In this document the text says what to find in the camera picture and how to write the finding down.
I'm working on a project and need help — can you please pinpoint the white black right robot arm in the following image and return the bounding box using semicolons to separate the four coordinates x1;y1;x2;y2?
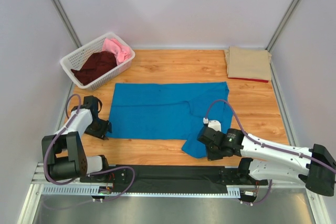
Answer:
197;126;335;197

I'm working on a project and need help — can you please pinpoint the folded beige t shirt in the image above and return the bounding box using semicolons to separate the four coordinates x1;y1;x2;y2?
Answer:
224;47;271;81

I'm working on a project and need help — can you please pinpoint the right aluminium corner post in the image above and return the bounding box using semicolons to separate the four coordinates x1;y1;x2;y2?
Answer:
266;0;318;52

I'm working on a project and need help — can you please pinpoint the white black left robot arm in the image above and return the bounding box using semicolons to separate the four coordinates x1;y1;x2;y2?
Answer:
41;95;112;185

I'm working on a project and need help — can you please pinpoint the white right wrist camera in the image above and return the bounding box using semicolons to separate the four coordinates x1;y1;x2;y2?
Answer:
203;118;222;132

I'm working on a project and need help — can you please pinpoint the white perforated plastic basket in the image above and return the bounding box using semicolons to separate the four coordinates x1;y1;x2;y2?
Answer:
60;33;135;91

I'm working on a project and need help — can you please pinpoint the blue t shirt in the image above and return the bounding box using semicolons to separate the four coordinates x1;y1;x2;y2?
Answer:
108;82;233;158

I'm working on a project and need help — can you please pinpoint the dark red t shirt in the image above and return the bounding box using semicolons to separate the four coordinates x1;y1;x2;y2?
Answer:
71;51;117;86

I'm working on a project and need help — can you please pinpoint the pink t shirt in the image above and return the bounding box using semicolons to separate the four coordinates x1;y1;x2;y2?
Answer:
102;38;131;65

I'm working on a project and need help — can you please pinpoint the aluminium corner post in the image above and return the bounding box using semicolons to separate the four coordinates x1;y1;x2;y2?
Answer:
51;0;82;48
266;0;318;52

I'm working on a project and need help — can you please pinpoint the left aluminium corner post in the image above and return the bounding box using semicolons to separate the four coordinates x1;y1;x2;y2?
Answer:
51;0;82;48

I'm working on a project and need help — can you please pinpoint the grey slotted cable duct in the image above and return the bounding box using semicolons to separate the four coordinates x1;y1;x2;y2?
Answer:
41;184;242;198

